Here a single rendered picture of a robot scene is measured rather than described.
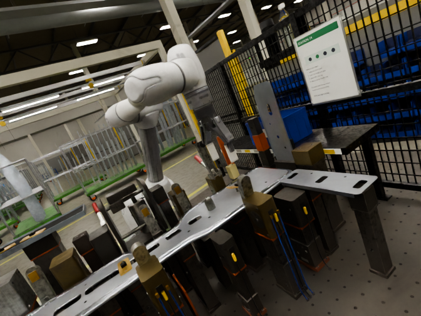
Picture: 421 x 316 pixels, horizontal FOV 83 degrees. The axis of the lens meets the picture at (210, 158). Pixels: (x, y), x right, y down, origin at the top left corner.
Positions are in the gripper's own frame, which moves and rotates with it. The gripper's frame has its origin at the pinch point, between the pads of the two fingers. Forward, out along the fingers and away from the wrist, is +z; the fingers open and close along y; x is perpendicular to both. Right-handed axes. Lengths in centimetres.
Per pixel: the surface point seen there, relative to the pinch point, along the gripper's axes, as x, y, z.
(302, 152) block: 23.4, 14.7, 9.1
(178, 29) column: 379, -680, -259
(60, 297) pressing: -66, -7, 14
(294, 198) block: 5.7, 22.7, 16.6
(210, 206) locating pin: -13.2, 1.4, 13.0
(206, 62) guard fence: 136, -205, -64
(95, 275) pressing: -56, -6, 14
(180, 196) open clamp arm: -17.9, -14.6, 9.2
